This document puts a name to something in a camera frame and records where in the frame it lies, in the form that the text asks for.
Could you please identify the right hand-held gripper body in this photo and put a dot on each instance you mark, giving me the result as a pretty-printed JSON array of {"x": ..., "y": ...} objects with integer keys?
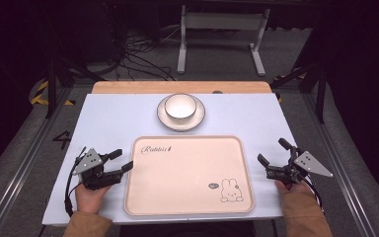
[{"x": 311, "y": 164}]

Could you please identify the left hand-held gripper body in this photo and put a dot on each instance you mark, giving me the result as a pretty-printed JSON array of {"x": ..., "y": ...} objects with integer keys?
[{"x": 93, "y": 176}]

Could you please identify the person's left hand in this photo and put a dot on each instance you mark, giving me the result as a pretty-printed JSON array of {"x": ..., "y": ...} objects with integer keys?
[{"x": 90, "y": 199}]

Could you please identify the person's right hand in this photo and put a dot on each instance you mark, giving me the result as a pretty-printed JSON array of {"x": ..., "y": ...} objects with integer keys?
[{"x": 291, "y": 188}]

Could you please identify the pale blue table board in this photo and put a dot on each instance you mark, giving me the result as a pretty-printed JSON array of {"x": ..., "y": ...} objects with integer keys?
[{"x": 112, "y": 118}]

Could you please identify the black tripod stand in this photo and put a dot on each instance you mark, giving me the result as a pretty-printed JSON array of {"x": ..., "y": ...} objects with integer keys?
[
  {"x": 320, "y": 95},
  {"x": 51, "y": 89}
]

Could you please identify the pink tray with rabbit print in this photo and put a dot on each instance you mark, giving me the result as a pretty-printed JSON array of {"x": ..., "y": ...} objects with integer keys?
[{"x": 184, "y": 177}]

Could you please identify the white round plate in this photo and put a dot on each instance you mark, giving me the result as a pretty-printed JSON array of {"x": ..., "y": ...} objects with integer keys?
[{"x": 181, "y": 125}]

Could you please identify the white bowl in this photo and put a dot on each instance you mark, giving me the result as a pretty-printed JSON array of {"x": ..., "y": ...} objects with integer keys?
[{"x": 180, "y": 106}]

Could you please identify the wooden table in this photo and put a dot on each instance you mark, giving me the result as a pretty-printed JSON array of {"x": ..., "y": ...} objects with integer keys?
[{"x": 177, "y": 87}]

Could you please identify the yellow black floor tape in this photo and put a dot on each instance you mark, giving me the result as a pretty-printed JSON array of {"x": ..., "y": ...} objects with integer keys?
[{"x": 39, "y": 97}]

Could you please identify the aluminium floor rail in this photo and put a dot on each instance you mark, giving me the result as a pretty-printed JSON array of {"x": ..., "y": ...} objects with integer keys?
[
  {"x": 335, "y": 154},
  {"x": 19, "y": 174}
]

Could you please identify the white metal stand frame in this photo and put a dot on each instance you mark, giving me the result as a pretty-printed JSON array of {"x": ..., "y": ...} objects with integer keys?
[{"x": 222, "y": 20}]

